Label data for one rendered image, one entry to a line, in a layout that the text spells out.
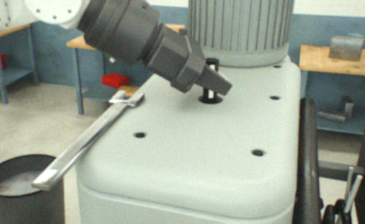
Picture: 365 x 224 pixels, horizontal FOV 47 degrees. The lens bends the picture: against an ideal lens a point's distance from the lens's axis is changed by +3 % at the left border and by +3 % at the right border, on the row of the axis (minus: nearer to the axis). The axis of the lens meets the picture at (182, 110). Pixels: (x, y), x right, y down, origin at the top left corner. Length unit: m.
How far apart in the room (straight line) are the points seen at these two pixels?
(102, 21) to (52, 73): 5.51
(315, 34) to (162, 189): 4.51
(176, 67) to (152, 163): 0.15
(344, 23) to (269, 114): 4.31
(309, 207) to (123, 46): 0.31
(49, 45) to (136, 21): 5.39
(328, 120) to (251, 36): 3.90
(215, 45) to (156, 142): 0.31
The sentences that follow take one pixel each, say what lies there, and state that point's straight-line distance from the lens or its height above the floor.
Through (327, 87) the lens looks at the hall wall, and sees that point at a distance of 5.07.
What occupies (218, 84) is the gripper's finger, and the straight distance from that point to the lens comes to 0.58.
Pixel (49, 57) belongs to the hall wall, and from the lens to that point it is 5.96.
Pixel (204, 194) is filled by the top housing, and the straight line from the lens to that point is 0.42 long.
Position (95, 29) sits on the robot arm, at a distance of 0.53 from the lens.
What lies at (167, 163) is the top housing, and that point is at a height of 1.89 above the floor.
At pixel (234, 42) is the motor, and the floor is 1.94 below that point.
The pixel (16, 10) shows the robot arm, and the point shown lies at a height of 2.01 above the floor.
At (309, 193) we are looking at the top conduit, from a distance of 0.57.
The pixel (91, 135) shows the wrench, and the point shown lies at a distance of 0.50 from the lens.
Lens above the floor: 2.13
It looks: 25 degrees down
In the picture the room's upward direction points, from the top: 1 degrees clockwise
